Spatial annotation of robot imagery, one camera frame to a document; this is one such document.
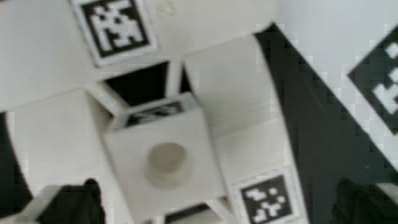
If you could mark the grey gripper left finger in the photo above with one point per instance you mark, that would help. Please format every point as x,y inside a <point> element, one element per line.
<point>67,205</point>

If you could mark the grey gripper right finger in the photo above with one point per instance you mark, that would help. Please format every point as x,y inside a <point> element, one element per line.
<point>367,203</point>

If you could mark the white chair back frame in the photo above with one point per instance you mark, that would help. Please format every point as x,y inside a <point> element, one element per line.
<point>140,107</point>

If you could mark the white tagged flat plate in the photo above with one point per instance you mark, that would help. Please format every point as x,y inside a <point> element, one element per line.
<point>344,32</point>

